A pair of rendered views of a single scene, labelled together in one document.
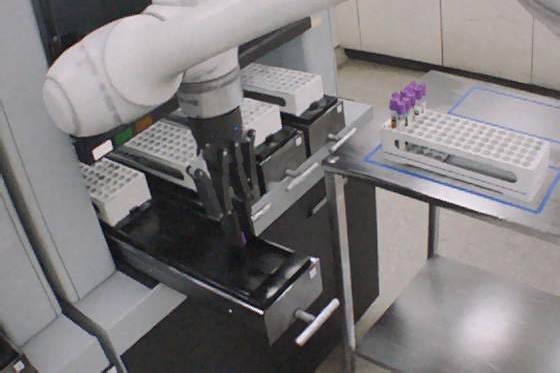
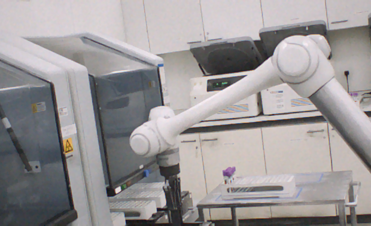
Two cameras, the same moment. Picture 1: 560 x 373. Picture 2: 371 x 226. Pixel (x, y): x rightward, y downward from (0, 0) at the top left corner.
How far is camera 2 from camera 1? 1.24 m
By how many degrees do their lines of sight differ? 33
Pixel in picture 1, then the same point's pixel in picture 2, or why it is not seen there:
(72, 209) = (105, 216)
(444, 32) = not seen: hidden behind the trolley
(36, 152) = (96, 185)
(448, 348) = not seen: outside the picture
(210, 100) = (173, 156)
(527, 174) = (287, 184)
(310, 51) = not seen: hidden behind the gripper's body
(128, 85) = (166, 135)
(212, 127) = (172, 168)
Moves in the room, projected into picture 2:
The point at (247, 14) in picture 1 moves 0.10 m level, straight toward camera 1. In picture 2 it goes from (204, 110) to (218, 110)
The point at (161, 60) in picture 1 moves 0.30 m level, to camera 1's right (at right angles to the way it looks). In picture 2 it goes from (178, 125) to (258, 110)
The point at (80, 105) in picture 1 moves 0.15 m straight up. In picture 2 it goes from (151, 141) to (145, 94)
